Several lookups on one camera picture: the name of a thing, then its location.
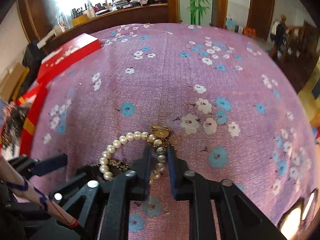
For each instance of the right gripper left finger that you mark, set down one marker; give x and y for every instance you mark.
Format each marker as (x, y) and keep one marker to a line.
(103, 209)

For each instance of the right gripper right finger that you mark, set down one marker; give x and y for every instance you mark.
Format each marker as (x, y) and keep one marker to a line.
(217, 209)

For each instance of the leopard print scrunchie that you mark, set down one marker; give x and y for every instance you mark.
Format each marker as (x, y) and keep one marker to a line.
(115, 166)

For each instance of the grey sheer scrunchie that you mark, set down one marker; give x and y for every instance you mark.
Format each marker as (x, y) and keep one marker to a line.
(14, 118)

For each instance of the red jewelry tray box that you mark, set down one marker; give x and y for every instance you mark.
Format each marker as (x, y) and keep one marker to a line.
(33, 100)

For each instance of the black smartphone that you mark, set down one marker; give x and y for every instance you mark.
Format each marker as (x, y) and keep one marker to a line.
(302, 219)

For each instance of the purple floral bedspread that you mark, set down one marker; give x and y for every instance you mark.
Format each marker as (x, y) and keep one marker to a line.
(232, 111)

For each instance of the cardboard box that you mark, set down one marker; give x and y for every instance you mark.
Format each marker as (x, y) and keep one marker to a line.
(10, 85)

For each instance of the red box lid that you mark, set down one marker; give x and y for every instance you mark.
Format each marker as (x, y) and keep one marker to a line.
(62, 58)

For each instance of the wooden stair railing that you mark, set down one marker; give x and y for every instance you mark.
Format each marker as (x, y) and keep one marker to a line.
(295, 41)

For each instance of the yellow box on shelf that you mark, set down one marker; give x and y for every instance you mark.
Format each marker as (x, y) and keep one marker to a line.
(79, 20)

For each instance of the wooden headboard shelf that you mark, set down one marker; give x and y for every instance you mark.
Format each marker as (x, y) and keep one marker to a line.
(156, 13)

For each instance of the brown wooden door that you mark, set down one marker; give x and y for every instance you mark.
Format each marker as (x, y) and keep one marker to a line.
(260, 16)

